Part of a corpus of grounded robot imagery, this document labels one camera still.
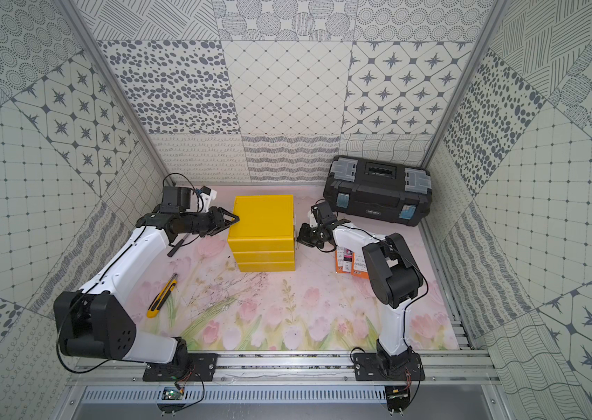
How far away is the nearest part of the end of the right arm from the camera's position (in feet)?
2.44

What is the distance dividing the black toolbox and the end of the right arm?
211 mm

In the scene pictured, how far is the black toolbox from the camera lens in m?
0.97
